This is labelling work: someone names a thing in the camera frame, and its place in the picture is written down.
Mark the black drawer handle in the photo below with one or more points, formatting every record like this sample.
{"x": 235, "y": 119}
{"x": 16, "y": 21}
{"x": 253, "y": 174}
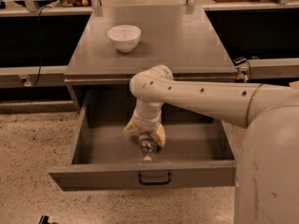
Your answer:
{"x": 154, "y": 180}

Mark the grey open top drawer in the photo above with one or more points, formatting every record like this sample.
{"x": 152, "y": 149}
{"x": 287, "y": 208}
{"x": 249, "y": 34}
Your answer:
{"x": 197, "y": 152}

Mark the black power adapter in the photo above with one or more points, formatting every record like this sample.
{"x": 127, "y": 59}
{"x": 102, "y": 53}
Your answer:
{"x": 239, "y": 60}

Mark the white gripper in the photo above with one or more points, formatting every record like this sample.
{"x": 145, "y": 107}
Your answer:
{"x": 145, "y": 123}

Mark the white ceramic bowl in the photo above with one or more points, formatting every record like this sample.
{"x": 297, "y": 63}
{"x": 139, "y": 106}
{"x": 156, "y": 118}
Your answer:
{"x": 124, "y": 37}

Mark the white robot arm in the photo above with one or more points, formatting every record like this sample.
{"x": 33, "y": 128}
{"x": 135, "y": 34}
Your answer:
{"x": 267, "y": 171}

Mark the small black floor object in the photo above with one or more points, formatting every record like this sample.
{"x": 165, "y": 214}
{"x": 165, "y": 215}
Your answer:
{"x": 44, "y": 220}

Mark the clear plastic water bottle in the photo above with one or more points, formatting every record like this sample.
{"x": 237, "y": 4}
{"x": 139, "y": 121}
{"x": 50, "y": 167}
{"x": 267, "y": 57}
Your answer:
{"x": 147, "y": 146}

